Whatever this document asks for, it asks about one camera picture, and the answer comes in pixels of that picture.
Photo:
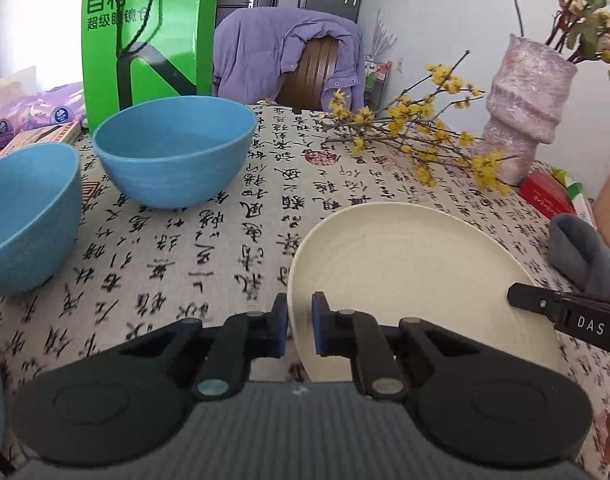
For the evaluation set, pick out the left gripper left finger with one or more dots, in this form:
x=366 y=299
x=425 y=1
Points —
x=234 y=346

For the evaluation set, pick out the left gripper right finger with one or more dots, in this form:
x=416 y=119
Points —
x=369 y=347

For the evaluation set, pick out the cream plate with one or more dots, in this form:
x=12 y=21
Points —
x=394 y=260

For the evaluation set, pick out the blue bowl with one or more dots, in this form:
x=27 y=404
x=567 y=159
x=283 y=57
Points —
x=40 y=212
x=175 y=152

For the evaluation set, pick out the grey purple cloth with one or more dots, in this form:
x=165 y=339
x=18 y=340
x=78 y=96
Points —
x=578 y=252

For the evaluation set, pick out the green white packet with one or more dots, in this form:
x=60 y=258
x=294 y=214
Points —
x=576 y=196

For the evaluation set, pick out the calligraphy print tablecloth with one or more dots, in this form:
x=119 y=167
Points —
x=135 y=269

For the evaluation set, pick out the red box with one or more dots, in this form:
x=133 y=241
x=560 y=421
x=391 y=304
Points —
x=545 y=194

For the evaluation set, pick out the yellow flower branch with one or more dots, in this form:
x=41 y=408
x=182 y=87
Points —
x=412 y=126

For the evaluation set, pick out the pink textured vase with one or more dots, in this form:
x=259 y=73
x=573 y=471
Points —
x=525 y=105

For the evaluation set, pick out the wooden chair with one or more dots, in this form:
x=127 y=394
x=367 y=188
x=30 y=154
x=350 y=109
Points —
x=302 y=89

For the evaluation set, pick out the flat book box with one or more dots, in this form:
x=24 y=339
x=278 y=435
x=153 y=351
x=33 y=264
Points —
x=66 y=133

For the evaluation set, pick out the purple jacket on chair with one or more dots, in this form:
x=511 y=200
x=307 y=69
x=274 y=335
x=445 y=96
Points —
x=254 y=48

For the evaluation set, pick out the dried pink roses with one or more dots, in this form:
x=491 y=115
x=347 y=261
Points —
x=580 y=32

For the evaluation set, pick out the purple tissue pack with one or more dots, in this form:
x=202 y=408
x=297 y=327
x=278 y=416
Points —
x=56 y=106

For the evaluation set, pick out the green paper shopping bag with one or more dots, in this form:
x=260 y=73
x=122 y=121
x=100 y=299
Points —
x=135 y=51

